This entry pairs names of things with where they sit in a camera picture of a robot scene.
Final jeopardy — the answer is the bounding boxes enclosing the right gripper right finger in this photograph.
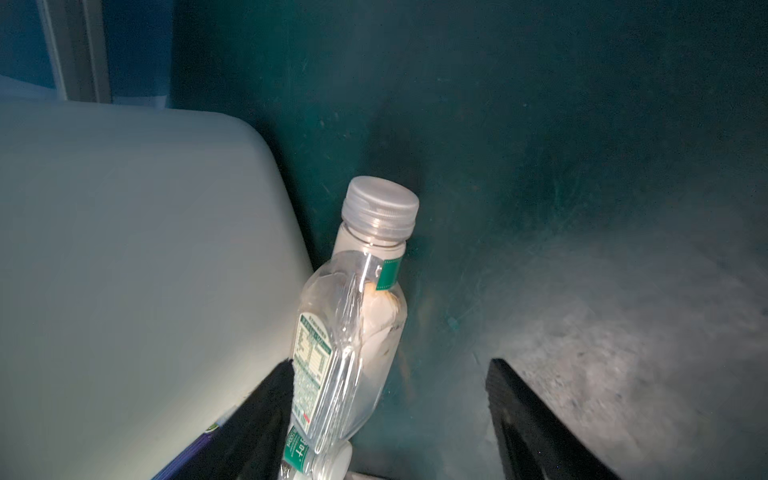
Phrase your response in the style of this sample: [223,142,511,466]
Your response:
[485,358,619,480]

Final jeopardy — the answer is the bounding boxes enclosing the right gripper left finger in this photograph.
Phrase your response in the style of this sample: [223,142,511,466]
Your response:
[173,360,294,480]

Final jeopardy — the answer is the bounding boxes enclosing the clear bottle by bin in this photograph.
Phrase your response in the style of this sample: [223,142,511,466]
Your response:
[279,176,419,479]

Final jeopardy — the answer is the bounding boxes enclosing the white trash bin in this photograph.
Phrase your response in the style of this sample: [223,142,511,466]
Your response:
[1,100,311,479]

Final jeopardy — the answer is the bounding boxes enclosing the aluminium frame rear rail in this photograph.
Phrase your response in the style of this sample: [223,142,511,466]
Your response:
[37,0,112,104]

